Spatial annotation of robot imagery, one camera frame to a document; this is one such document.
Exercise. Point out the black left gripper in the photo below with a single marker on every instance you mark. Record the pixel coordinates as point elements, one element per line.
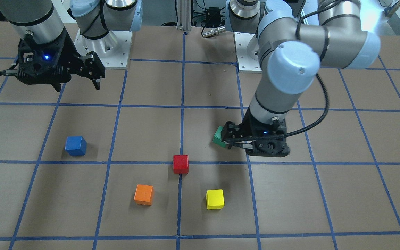
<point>245,127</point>

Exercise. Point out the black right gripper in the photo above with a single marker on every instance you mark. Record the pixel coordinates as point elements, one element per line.
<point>68,52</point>

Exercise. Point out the red wooden block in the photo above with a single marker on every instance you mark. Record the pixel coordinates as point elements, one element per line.
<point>180,164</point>

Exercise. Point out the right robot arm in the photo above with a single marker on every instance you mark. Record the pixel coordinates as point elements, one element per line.
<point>95,19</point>

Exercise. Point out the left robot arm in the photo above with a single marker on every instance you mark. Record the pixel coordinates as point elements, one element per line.
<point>290,55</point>

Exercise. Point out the green wooden block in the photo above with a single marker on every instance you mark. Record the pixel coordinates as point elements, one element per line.
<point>217,138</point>

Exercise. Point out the yellow wooden block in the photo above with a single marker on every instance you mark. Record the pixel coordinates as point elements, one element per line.
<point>215,199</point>

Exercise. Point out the blue wooden block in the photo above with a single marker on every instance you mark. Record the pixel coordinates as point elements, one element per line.
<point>76,146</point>

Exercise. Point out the orange wooden block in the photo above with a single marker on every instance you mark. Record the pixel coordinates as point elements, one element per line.
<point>144,194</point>

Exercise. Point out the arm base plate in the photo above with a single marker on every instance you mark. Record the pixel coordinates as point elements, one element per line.
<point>247,49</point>
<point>113,49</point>

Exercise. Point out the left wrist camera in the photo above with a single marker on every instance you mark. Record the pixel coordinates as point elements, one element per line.
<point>275,148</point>

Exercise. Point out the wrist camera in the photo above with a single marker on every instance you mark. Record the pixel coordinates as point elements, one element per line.
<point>275,148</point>
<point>34,68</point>

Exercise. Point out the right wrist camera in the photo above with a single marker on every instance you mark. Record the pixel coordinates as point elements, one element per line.
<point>34,68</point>

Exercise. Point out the aluminium frame post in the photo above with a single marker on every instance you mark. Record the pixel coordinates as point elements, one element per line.
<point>184,15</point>

